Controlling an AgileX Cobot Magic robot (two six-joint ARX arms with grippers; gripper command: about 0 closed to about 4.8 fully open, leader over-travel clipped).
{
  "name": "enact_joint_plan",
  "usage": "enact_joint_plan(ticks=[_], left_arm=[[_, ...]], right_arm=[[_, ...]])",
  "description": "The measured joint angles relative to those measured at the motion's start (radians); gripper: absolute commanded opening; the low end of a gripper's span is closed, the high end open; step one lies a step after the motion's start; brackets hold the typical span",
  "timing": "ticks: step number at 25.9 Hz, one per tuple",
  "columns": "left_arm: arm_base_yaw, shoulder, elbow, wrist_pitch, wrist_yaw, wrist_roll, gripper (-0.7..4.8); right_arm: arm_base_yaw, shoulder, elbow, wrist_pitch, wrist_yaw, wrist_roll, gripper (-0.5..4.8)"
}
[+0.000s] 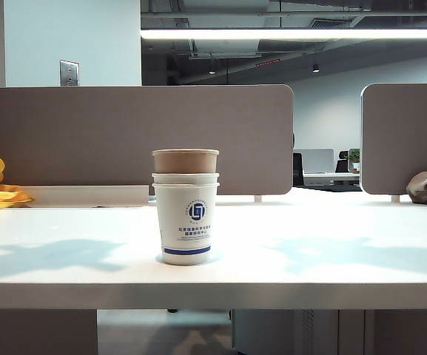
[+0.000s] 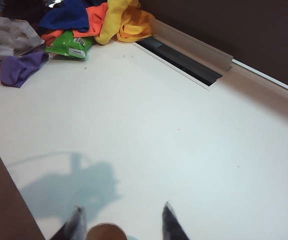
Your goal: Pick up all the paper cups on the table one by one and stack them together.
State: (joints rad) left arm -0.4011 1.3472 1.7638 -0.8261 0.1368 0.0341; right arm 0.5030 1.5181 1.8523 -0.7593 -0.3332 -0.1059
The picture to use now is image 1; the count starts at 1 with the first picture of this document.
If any white paper cup blue logo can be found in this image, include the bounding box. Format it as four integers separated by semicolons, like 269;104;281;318
151;172;221;185
152;182;221;267

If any brown kraft paper cup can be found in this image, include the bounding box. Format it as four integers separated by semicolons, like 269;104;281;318
152;148;221;175

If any white background desk screen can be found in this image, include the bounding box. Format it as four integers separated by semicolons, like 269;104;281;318
294;148;335;175

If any white background desk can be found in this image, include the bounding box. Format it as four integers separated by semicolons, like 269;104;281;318
303;172;362;186

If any black office chair with headrest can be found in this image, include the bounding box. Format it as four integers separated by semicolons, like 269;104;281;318
334;150;350;174

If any wide grey desk partition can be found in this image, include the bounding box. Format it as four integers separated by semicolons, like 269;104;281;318
0;84;295;197

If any green potted plant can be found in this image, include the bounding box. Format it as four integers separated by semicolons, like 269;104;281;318
347;148;362;174

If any long ceiling strip light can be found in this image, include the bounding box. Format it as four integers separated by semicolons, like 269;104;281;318
140;28;427;41

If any grey under-desk cabinet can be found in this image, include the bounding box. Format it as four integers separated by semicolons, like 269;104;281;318
231;309;366;355

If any narrow grey desk partition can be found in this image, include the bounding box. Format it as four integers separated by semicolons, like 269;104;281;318
360;82;427;196

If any grey desk side panel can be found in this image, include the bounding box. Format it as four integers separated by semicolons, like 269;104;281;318
0;308;98;355

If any metal wall switch plate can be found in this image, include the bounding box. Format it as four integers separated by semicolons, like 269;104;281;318
59;59;81;87

